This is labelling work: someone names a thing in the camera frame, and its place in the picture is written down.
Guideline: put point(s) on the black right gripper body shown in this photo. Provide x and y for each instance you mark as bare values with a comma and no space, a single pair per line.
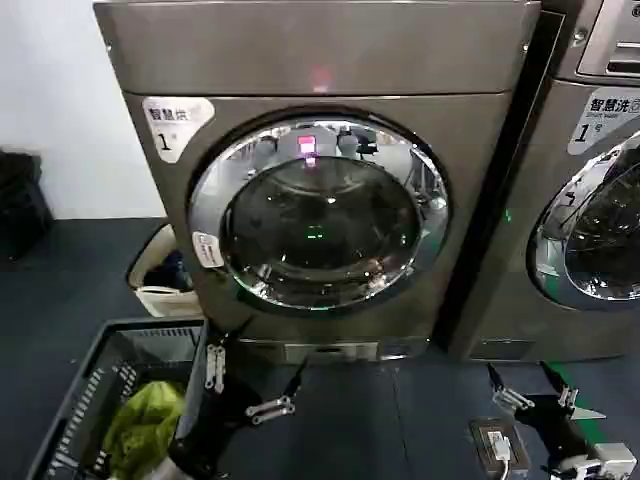
550,430

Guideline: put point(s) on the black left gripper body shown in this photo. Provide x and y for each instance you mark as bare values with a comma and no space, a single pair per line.
215,425

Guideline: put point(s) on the yellow-green garment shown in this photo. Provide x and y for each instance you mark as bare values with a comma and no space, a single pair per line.
142,425

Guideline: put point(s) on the round glass washer door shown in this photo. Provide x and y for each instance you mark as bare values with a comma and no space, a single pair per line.
595,240

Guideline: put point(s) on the white washer sticker number one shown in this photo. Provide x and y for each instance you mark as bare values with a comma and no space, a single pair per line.
600,125

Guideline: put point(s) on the dark clothes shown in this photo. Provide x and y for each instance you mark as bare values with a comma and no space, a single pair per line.
167,272

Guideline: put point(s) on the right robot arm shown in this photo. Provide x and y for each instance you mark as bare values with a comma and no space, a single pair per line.
610,462

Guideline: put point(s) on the metal floor socket box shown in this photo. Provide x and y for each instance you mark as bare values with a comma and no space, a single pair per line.
500,445

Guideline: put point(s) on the white laundry bin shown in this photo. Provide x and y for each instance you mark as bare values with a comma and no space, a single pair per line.
160,300

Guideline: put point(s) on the grey dryer with number sticker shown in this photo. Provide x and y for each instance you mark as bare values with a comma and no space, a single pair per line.
320,55

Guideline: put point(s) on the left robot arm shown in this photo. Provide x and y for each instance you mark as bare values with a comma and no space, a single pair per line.
180,467

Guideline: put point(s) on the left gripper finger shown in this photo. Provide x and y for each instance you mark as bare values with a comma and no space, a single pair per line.
272,406
215,367

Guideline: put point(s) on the white sticker with number one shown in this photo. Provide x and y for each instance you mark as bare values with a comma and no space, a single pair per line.
172,125

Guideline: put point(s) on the grey slatted laundry basket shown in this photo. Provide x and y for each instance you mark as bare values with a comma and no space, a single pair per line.
100,350

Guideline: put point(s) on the grey washer with detergent drawer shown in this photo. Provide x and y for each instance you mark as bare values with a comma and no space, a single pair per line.
515,250

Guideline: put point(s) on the black crate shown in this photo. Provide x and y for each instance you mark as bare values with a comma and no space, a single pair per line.
22,205

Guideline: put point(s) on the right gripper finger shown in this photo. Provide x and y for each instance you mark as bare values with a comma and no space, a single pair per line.
507,396
567,396

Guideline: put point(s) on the round glass dryer door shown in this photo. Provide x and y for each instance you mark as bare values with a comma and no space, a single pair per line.
320,220

